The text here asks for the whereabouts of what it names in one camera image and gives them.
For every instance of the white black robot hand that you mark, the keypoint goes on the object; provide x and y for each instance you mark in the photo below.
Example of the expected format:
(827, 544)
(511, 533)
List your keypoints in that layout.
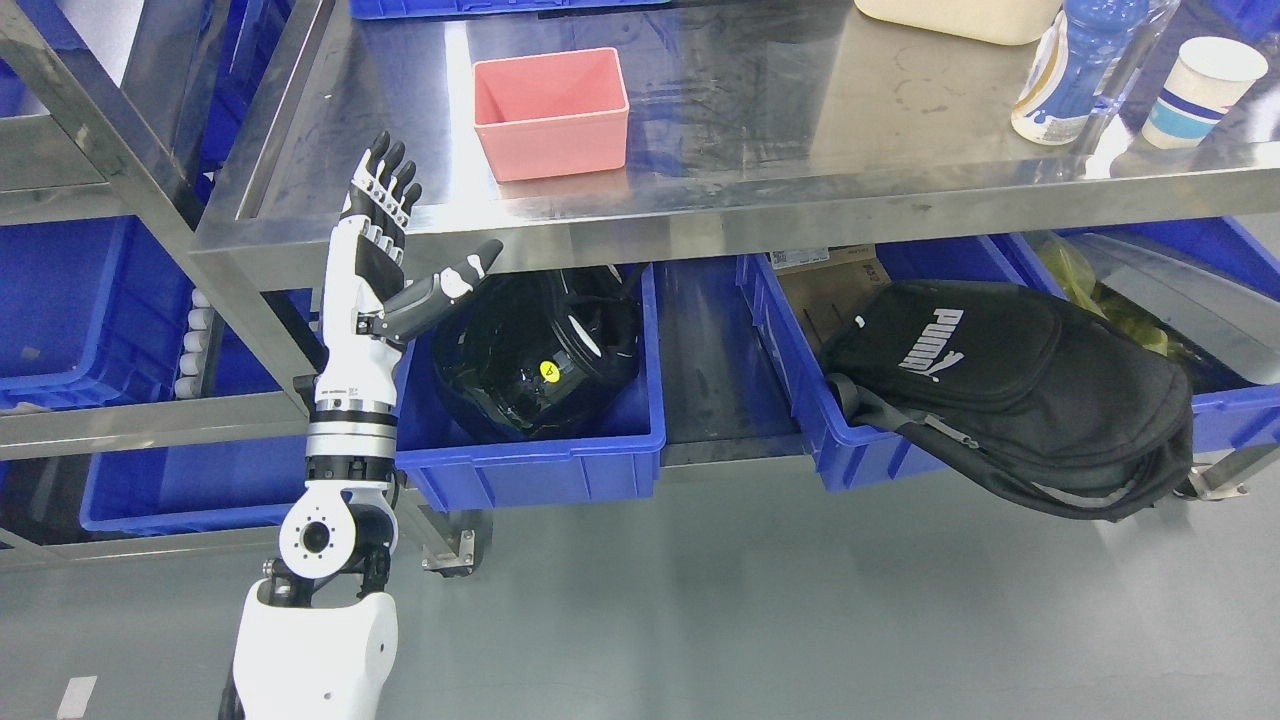
(371, 310)

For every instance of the pink plastic storage box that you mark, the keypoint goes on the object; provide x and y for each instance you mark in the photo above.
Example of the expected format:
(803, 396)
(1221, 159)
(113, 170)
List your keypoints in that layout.
(552, 115)

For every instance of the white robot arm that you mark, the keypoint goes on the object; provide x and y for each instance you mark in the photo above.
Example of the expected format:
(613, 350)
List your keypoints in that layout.
(318, 632)

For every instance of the steel shelf rack left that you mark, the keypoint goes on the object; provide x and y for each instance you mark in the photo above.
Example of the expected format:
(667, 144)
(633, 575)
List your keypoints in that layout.
(110, 109)

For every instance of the cardboard box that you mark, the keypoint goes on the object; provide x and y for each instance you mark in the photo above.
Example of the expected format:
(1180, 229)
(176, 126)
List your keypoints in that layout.
(826, 288)

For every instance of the cream plastic container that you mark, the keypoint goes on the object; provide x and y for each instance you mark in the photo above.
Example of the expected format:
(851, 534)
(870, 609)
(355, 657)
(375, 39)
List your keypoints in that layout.
(1004, 23)

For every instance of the black helmet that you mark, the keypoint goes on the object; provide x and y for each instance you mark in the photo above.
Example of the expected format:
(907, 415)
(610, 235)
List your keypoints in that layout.
(540, 355)

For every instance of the blue bin lower left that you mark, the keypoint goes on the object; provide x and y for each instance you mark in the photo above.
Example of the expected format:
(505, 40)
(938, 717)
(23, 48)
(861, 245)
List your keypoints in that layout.
(163, 491)

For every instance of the stainless steel cart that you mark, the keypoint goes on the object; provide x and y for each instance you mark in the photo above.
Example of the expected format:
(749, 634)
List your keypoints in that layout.
(755, 126)

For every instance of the blue bin upper left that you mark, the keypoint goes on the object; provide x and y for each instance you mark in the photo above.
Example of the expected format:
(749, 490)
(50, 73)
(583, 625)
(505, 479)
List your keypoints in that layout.
(93, 314)

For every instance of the blue bin with helmet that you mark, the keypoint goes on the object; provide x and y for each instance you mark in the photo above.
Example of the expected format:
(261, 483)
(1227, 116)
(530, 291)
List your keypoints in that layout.
(615, 458)

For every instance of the blue bin top edge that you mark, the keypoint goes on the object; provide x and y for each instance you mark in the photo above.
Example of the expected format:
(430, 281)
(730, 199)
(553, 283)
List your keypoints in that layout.
(385, 10)

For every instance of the blue bin edge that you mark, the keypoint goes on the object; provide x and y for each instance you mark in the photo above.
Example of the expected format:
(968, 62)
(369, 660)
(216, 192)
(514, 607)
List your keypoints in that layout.
(385, 10)
(1212, 287)

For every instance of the blue bin with backpack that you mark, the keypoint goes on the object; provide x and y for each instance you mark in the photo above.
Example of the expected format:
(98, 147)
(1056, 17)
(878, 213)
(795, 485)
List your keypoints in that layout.
(845, 455)

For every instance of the black Puma backpack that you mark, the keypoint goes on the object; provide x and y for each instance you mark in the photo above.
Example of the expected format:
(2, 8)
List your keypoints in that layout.
(1034, 399)

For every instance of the yellow green plastic bag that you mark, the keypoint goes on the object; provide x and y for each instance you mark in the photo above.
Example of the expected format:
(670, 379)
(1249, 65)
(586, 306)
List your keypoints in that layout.
(1076, 277)

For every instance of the blue drink bottle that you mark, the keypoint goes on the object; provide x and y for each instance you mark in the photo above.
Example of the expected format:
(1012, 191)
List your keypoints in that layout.
(1074, 59)

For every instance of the blue bin right edge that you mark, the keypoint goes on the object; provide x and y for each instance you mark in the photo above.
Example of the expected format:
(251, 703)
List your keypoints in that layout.
(1212, 287)

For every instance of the white blue paper cup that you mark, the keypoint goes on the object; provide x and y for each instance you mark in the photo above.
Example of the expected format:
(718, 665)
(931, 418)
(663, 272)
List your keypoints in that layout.
(1209, 76)

